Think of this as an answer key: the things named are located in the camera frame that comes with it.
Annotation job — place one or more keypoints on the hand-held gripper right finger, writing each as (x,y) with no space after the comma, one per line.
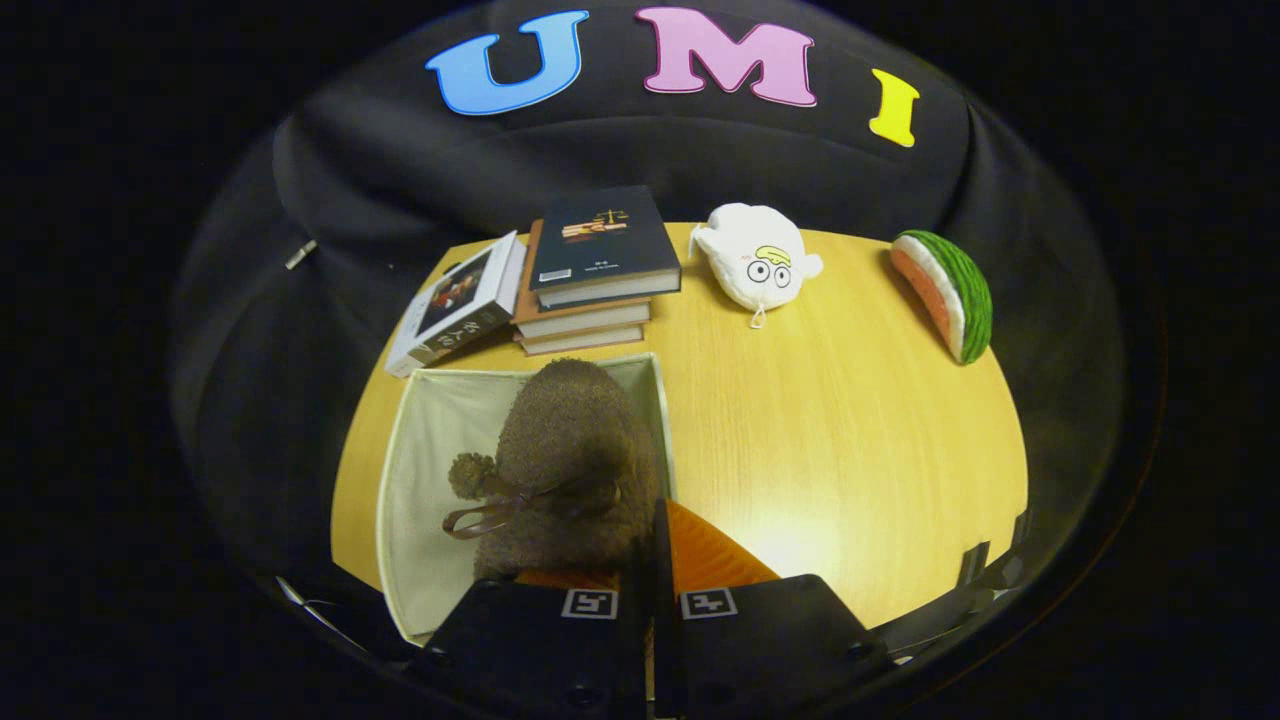
(662,620)

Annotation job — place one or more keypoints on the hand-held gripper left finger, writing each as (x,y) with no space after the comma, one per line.
(520,650)

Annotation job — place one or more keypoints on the grey fabric storage box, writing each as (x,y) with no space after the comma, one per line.
(440,470)

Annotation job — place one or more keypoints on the brown fuzzy shoe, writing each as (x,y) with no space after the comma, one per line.
(570,430)

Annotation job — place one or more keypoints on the thin beige book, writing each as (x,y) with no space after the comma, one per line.
(585,342)

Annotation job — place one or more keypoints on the brown cover book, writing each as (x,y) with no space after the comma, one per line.
(585,320)

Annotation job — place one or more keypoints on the white portrait book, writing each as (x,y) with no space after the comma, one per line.
(455,300)

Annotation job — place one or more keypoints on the white plush toy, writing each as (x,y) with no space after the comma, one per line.
(750,250)

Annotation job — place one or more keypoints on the dark blue book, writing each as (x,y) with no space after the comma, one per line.
(600,240)

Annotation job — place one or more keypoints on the watermelon slice plush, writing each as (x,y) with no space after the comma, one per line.
(965,300)

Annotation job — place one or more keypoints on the silver clip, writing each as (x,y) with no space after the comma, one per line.
(300,254)

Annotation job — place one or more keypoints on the black backdrop cloth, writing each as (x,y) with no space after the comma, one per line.
(400,170)

